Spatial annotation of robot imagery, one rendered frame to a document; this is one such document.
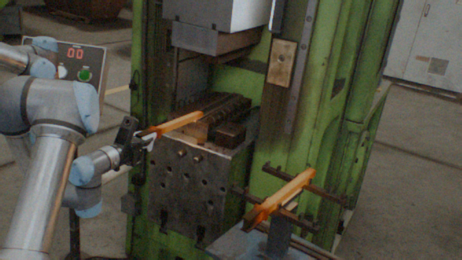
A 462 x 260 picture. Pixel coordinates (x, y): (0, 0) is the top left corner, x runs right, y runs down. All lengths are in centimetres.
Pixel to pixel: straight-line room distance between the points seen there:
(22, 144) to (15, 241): 31
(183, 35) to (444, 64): 540
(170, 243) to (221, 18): 103
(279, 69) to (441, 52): 521
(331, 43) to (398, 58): 527
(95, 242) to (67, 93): 174
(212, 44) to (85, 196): 71
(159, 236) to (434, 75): 538
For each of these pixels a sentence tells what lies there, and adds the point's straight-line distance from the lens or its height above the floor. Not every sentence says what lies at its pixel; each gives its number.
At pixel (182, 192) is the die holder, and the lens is 185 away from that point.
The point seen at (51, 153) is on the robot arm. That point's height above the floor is 121.
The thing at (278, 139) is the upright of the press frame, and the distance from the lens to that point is 177.
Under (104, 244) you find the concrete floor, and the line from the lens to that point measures 267.
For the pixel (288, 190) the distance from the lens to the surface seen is 140.
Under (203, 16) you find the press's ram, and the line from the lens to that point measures 164.
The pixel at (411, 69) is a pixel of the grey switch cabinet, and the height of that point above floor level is 26.
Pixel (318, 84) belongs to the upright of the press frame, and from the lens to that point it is 166.
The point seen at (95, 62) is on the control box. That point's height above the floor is 114.
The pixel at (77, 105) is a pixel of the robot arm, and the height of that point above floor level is 130.
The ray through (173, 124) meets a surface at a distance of 162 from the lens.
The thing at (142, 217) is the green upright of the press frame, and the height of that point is 29.
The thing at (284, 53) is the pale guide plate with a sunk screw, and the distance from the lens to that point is 165.
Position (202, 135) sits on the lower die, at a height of 94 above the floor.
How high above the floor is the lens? 167
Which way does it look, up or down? 24 degrees down
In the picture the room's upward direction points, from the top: 7 degrees clockwise
